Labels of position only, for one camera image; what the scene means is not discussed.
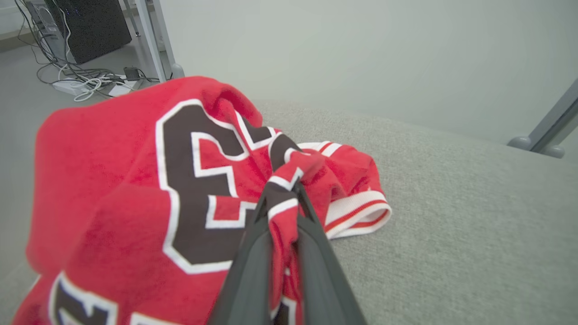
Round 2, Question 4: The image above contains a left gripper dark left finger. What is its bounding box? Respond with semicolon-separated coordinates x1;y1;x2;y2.
207;187;276;325

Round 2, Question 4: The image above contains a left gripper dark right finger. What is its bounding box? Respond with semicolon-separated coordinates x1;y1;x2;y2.
294;181;368;325

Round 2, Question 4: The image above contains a red Bulls 23 jersey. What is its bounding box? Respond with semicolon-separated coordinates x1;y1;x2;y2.
11;75;392;325

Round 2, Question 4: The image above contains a white partition panel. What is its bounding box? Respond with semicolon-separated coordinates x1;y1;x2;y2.
156;0;578;149

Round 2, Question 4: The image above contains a white power strip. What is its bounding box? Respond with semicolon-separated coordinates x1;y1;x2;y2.
52;77;93;96

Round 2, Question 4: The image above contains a black computer tower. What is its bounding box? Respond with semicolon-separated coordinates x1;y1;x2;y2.
23;0;133;65

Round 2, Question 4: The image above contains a white coiled cable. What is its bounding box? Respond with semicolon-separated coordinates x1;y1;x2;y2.
72;76;105;102

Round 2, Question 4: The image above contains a grey partition post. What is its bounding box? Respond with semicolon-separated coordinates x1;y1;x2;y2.
528;79;578;154
133;0;175;84

